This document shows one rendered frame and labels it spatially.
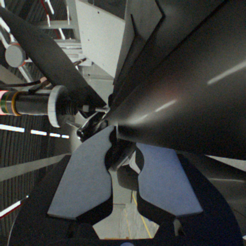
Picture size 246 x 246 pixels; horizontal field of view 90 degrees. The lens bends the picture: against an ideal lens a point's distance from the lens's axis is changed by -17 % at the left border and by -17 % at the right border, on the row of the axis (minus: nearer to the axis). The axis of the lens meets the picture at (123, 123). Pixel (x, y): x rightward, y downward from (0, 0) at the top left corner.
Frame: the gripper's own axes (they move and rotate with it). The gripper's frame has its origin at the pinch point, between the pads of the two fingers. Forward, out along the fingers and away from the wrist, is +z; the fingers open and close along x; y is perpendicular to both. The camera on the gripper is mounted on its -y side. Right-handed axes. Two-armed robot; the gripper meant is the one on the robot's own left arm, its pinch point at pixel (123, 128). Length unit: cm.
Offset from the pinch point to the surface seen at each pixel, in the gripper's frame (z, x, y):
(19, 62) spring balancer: 80, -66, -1
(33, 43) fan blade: 20.6, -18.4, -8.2
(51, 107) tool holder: 8.5, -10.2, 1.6
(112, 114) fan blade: 4.0, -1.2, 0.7
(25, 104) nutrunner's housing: 10.1, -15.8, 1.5
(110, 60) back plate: 48.0, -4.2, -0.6
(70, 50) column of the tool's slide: 81, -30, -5
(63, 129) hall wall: 1011, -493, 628
